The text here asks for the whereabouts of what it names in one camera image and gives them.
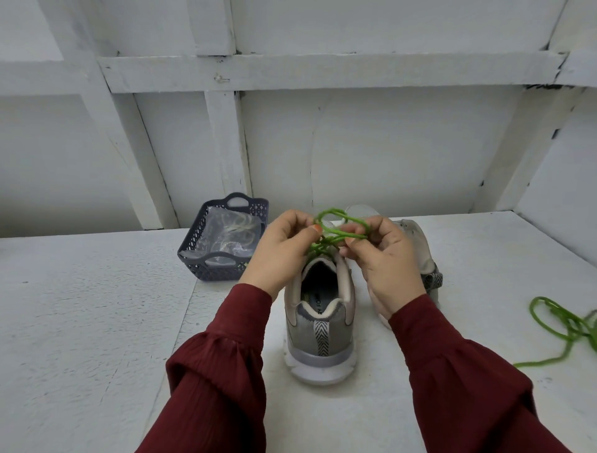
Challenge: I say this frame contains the dark plastic lattice basket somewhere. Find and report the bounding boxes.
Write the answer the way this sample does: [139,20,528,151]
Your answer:
[177,192,271,282]

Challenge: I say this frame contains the person's right hand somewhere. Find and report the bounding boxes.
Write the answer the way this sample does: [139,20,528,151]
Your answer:
[338,215,427,319]

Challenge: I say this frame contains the grey mesh shoe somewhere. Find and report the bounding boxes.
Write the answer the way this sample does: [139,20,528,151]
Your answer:
[282,247,359,386]
[343,204,444,328]

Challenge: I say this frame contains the person's right forearm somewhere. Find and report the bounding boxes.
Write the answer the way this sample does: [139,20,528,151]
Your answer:
[388,294,572,453]

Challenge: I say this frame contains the clear plastic bag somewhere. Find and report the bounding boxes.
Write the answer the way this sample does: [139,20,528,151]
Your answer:
[196,207,265,261]

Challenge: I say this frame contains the person's left hand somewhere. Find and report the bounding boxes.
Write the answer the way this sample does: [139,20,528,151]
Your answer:
[239,209,323,301]

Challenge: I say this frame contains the person's left forearm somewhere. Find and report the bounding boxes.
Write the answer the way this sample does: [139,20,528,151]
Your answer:
[137,283,274,453]

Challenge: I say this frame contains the green shoelace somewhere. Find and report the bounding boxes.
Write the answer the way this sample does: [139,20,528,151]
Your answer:
[308,207,373,258]
[513,296,597,368]

